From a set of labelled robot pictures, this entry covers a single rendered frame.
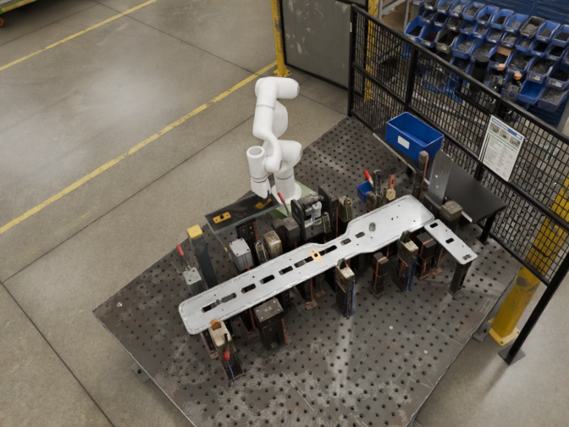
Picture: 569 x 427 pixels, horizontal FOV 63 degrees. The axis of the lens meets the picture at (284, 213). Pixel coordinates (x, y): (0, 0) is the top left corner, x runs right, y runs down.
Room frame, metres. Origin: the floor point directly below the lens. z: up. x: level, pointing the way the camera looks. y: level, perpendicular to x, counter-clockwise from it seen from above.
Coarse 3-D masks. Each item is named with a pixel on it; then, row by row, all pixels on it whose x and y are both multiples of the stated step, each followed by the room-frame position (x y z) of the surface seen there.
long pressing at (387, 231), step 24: (384, 216) 1.64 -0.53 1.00; (408, 216) 1.62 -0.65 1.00; (432, 216) 1.61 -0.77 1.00; (336, 240) 1.51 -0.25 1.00; (360, 240) 1.50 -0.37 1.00; (384, 240) 1.48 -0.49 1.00; (264, 264) 1.41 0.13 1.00; (288, 264) 1.39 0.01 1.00; (312, 264) 1.38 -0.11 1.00; (216, 288) 1.30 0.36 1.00; (240, 288) 1.28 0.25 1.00; (264, 288) 1.27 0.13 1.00; (288, 288) 1.26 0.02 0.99; (192, 312) 1.18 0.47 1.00; (216, 312) 1.17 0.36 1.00; (240, 312) 1.16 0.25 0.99
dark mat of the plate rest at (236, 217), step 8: (248, 200) 1.71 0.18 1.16; (256, 200) 1.71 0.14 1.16; (272, 200) 1.69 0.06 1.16; (224, 208) 1.67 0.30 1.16; (232, 208) 1.66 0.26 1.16; (240, 208) 1.66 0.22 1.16; (248, 208) 1.65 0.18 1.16; (256, 208) 1.64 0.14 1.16; (264, 208) 1.64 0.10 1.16; (208, 216) 1.63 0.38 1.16; (216, 216) 1.62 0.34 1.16; (232, 216) 1.61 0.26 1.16; (240, 216) 1.60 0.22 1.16; (248, 216) 1.60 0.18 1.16; (216, 224) 1.57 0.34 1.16; (224, 224) 1.56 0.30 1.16; (232, 224) 1.56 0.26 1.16
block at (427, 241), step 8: (424, 232) 1.52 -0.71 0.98; (416, 240) 1.49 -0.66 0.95; (424, 240) 1.47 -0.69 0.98; (432, 240) 1.46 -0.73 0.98; (424, 248) 1.43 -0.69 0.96; (432, 248) 1.43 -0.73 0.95; (424, 256) 1.42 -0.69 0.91; (432, 256) 1.44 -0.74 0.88; (424, 264) 1.43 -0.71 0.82; (416, 272) 1.45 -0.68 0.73; (424, 272) 1.43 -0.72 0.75
